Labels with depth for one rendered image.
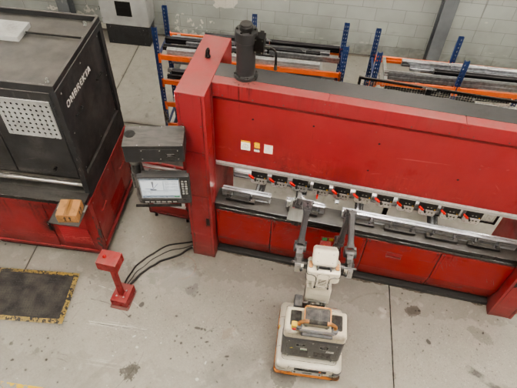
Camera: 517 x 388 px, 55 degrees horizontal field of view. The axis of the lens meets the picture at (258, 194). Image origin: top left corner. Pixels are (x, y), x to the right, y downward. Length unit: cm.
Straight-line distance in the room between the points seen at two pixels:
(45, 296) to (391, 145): 384
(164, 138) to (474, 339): 371
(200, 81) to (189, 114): 28
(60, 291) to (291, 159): 287
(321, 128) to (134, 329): 278
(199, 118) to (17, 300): 292
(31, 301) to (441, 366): 424
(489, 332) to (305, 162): 271
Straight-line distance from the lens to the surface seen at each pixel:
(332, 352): 466
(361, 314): 547
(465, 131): 414
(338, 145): 429
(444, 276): 551
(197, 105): 404
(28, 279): 596
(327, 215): 499
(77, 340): 545
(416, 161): 437
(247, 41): 388
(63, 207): 497
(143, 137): 418
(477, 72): 633
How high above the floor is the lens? 476
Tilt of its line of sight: 50 degrees down
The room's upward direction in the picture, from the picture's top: 3 degrees clockwise
